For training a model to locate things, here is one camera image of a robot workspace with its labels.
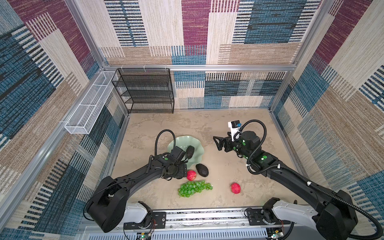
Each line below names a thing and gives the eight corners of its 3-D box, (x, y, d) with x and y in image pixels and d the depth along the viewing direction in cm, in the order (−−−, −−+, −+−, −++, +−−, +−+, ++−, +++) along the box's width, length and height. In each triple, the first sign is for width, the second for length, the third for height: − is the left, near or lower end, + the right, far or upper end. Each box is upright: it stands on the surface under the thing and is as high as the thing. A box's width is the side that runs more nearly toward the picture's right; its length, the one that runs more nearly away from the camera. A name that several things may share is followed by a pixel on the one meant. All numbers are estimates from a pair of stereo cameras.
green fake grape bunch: (180, 200, 81) (179, 197, 77) (177, 188, 85) (176, 185, 81) (212, 189, 84) (212, 186, 80) (208, 178, 88) (208, 175, 84)
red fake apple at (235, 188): (231, 194, 83) (233, 190, 79) (230, 186, 86) (231, 182, 81) (239, 194, 83) (241, 190, 79) (238, 186, 86) (240, 182, 81)
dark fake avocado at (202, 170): (202, 179, 87) (203, 176, 84) (194, 168, 92) (194, 165, 88) (209, 174, 89) (209, 172, 86) (200, 164, 93) (201, 161, 90)
